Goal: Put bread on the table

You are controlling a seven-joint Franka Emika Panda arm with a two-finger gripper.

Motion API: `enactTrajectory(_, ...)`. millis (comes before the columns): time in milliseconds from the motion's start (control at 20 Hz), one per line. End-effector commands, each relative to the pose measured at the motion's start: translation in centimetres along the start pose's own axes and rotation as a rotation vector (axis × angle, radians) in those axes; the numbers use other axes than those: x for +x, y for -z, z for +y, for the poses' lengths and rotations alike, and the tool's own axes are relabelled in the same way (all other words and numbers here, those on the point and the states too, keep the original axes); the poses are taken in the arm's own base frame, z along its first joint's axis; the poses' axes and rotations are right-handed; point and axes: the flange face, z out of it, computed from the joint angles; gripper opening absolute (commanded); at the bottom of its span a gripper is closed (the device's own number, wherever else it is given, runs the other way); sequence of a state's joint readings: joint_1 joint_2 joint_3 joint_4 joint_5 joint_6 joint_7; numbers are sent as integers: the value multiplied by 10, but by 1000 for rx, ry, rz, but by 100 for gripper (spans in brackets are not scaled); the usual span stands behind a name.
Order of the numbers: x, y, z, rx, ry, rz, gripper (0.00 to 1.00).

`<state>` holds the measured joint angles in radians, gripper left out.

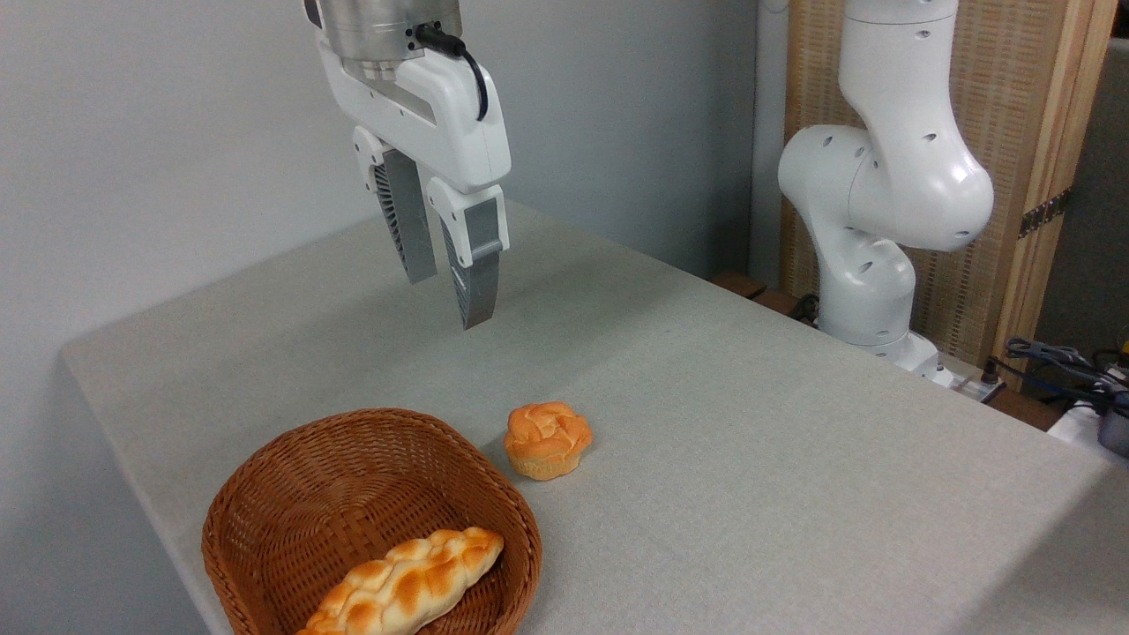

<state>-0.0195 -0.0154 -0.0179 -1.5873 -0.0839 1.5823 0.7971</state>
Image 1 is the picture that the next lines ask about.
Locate bundle of blue-grey cables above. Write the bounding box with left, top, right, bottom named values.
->
left=984, top=335, right=1129, bottom=417

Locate round twisted bread bun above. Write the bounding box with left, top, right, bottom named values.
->
left=504, top=401, right=594, bottom=482

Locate long braided bread loaf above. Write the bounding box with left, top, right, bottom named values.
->
left=295, top=527, right=506, bottom=635

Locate wooden bamboo screen panel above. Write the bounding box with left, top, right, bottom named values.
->
left=780, top=0, right=1120, bottom=391

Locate metal screen hinge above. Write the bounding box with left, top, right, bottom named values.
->
left=1018, top=186, right=1073, bottom=240

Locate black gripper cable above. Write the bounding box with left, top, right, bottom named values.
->
left=415, top=23, right=490, bottom=123

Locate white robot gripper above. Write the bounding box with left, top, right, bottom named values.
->
left=315, top=34, right=512, bottom=332

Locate brown wicker basket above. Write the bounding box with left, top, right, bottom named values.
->
left=201, top=407, right=544, bottom=635

